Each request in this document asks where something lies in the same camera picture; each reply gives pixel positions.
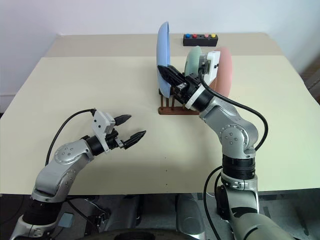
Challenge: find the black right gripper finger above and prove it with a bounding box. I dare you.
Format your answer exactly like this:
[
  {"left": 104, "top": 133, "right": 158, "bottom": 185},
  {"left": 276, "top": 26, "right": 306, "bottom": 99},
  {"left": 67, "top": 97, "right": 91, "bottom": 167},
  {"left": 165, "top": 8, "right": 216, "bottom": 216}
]
[
  {"left": 157, "top": 64, "right": 187, "bottom": 80},
  {"left": 159, "top": 72, "right": 187, "bottom": 88}
]

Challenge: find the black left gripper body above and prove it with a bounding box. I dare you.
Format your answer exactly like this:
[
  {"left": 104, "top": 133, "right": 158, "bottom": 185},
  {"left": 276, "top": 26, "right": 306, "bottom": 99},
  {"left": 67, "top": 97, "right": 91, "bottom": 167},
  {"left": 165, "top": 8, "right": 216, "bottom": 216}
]
[{"left": 104, "top": 126, "right": 126, "bottom": 151}]

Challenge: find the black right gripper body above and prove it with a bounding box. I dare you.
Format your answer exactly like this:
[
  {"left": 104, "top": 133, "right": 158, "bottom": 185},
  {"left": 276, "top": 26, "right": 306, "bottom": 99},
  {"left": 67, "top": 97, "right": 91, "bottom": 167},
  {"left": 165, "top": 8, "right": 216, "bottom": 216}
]
[{"left": 174, "top": 74, "right": 202, "bottom": 106}]

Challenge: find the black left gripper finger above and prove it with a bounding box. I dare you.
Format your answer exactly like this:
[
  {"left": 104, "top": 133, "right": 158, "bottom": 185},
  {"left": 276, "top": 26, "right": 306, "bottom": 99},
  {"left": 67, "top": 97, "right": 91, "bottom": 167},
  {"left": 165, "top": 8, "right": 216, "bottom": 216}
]
[
  {"left": 121, "top": 129, "right": 147, "bottom": 150},
  {"left": 114, "top": 114, "right": 133, "bottom": 127}
]

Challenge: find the blue plate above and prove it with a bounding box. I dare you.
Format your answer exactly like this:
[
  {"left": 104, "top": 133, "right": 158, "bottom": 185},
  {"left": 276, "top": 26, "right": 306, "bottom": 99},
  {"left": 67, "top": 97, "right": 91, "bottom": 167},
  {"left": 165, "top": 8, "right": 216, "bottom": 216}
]
[{"left": 156, "top": 21, "right": 172, "bottom": 98}]

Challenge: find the green plate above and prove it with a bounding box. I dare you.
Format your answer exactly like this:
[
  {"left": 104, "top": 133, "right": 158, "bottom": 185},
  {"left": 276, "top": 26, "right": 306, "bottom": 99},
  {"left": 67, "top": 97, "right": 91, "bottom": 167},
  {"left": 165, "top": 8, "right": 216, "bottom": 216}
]
[{"left": 184, "top": 46, "right": 203, "bottom": 76}]

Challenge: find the red plate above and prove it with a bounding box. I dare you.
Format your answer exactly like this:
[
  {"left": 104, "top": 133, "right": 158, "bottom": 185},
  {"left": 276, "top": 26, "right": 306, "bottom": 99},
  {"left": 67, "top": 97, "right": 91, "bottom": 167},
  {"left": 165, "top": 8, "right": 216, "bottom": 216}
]
[{"left": 208, "top": 46, "right": 234, "bottom": 97}]

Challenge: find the brown wooden dish rack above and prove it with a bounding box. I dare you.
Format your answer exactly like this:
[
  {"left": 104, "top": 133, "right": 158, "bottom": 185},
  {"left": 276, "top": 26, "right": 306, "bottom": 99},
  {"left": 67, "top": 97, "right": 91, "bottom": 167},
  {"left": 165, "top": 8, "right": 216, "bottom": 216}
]
[{"left": 157, "top": 87, "right": 201, "bottom": 116}]

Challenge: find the black button box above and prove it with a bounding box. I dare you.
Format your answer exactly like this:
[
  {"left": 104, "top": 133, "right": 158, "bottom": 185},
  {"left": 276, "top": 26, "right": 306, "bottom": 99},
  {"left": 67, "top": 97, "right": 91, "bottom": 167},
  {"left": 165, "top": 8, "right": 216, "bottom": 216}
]
[{"left": 182, "top": 33, "right": 219, "bottom": 47}]

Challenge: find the small grey-blue box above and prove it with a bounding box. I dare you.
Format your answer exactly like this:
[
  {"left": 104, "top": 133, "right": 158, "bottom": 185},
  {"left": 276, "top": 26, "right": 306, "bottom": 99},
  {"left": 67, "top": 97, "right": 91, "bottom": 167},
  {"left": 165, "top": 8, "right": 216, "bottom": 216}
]
[{"left": 59, "top": 212, "right": 75, "bottom": 228}]

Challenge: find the dark rounded grey shape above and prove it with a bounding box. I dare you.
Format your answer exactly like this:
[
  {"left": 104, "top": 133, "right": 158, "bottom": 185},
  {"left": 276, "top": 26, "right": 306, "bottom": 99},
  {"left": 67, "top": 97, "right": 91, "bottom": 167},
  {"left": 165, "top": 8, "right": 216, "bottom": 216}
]
[{"left": 175, "top": 192, "right": 207, "bottom": 240}]

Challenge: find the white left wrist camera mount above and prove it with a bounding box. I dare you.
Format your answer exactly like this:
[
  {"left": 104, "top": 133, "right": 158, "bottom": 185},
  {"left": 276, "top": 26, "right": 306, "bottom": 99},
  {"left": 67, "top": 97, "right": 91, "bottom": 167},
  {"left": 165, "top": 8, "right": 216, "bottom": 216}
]
[{"left": 90, "top": 109, "right": 117, "bottom": 153}]

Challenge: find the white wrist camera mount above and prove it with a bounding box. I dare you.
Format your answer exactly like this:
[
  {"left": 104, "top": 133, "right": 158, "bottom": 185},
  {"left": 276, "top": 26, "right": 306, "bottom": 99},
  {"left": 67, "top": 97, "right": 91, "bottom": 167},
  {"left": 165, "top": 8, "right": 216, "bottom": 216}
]
[
  {"left": 185, "top": 50, "right": 221, "bottom": 110},
  {"left": 90, "top": 109, "right": 117, "bottom": 153}
]

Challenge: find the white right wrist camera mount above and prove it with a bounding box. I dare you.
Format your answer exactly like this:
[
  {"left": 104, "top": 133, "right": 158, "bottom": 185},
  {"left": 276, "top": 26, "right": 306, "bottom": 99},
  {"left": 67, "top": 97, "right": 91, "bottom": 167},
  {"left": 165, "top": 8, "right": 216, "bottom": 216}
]
[{"left": 185, "top": 50, "right": 221, "bottom": 110}]

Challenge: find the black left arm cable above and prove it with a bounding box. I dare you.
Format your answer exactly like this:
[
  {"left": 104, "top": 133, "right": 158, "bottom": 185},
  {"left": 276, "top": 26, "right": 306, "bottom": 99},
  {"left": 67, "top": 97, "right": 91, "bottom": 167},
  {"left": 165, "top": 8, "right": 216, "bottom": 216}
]
[{"left": 44, "top": 107, "right": 97, "bottom": 167}]

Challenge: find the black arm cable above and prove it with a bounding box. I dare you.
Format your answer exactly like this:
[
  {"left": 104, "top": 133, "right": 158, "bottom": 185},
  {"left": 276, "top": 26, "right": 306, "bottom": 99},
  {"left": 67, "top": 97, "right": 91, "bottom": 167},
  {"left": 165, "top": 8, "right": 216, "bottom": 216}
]
[
  {"left": 44, "top": 107, "right": 97, "bottom": 167},
  {"left": 198, "top": 65, "right": 270, "bottom": 152}
]

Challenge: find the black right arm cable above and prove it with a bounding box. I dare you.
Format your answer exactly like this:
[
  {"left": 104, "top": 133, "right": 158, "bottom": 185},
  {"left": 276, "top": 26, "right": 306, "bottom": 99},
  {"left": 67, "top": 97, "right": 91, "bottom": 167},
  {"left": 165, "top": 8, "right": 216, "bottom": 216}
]
[{"left": 198, "top": 65, "right": 270, "bottom": 152}]

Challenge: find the thin black cable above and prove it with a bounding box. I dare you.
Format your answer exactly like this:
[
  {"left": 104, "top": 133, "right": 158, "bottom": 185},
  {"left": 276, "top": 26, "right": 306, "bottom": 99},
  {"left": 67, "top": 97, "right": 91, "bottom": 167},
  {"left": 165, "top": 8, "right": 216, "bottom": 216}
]
[{"left": 202, "top": 166, "right": 224, "bottom": 240}]

